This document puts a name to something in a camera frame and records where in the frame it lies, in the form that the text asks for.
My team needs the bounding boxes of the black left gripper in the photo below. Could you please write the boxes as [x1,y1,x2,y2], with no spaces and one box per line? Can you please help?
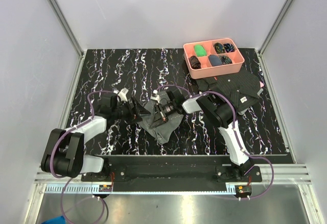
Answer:
[112,96,151,125]

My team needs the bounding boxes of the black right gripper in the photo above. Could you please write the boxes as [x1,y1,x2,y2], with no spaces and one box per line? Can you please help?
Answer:
[150,101,177,130]

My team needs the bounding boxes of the grey cloth napkin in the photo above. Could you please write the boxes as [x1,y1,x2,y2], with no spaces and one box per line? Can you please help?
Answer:
[138,91,184,145]

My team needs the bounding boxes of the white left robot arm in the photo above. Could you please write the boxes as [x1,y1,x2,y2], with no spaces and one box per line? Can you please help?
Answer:
[40,88,151,181]

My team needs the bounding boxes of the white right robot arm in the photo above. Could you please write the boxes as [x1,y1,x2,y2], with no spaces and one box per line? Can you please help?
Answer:
[149,88,254,182]

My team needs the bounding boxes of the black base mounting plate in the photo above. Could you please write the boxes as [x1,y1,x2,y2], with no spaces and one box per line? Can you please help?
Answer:
[81,155,263,194]

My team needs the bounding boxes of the brown patterned rolled tie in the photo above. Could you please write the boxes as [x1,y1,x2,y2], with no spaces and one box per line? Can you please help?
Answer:
[189,56,201,70]

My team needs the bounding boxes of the green rolled cloth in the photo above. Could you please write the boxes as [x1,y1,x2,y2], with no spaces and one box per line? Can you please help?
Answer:
[194,44,207,57]

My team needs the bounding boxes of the pink divided organizer box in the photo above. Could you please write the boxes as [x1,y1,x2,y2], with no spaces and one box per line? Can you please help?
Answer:
[183,38,244,79]

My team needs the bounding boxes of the blue-grey rolled cloth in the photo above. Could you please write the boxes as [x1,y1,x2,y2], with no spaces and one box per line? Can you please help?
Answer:
[208,55,222,67]

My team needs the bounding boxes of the teal paisley rolled tie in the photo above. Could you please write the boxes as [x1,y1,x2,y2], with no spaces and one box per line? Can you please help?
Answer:
[220,56,232,65]

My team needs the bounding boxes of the dark striped button shirt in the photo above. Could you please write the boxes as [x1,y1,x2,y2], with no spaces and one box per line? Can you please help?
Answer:
[196,68,261,113]

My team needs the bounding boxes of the olive floral rolled tie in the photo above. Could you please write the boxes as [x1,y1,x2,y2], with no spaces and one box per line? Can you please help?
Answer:
[214,42,225,54]

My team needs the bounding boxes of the navy striped rolled tie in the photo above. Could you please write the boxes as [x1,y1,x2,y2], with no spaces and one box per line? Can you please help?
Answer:
[223,43,236,53]

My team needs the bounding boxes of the blue cloth scrap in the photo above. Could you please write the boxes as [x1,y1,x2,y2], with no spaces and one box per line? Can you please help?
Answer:
[42,216,66,224]

